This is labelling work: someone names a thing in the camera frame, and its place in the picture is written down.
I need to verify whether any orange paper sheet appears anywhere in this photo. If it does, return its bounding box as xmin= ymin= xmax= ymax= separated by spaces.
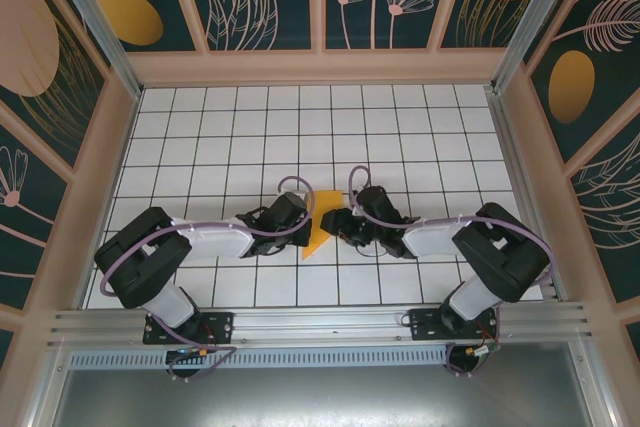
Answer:
xmin=301 ymin=188 xmax=346 ymax=262

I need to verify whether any grey metal sheet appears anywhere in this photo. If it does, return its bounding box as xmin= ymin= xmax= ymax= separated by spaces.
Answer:
xmin=52 ymin=365 xmax=599 ymax=427

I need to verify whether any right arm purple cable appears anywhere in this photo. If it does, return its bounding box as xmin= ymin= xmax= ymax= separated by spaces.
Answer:
xmin=347 ymin=164 xmax=557 ymax=378

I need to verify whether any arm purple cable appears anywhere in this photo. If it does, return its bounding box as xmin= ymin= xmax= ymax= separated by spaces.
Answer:
xmin=99 ymin=175 xmax=316 ymax=382
xmin=347 ymin=164 xmax=557 ymax=378

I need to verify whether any aluminium mounting rail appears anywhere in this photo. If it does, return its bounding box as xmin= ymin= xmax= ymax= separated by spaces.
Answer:
xmin=47 ymin=300 xmax=596 ymax=351

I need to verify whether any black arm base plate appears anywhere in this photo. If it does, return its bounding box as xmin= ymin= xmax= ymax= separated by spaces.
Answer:
xmin=409 ymin=307 xmax=500 ymax=343
xmin=143 ymin=310 xmax=235 ymax=346

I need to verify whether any slotted grey cable duct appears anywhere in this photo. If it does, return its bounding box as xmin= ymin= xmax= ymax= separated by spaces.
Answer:
xmin=67 ymin=349 xmax=451 ymax=369

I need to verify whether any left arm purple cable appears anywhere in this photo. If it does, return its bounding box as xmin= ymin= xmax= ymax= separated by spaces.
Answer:
xmin=99 ymin=175 xmax=316 ymax=382

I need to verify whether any aluminium table side rail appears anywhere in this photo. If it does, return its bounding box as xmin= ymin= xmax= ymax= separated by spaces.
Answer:
xmin=485 ymin=89 xmax=571 ymax=304

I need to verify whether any short aluminium frame post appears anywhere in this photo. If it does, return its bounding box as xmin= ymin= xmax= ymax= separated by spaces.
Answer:
xmin=569 ymin=341 xmax=619 ymax=427
xmin=27 ymin=346 xmax=71 ymax=427

